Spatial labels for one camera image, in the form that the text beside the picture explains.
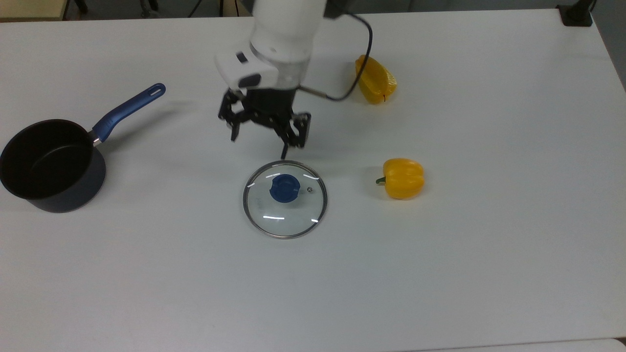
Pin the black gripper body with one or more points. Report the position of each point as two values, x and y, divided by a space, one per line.
269 105

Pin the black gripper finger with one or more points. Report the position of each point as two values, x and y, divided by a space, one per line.
296 132
230 115

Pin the glass lid with blue knob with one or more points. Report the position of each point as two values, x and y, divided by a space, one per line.
283 189

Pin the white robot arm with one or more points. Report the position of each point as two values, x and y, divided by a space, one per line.
283 29

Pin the yellow starfruit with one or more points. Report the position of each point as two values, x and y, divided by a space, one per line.
379 80

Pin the whole yellow bell pepper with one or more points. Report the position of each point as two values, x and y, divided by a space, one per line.
403 179

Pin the black stand leg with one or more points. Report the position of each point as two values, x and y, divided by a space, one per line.
80 5
149 6

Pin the light wooden furniture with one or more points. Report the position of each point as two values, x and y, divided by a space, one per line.
29 9

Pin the black clamp mount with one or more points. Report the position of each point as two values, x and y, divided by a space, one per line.
576 14

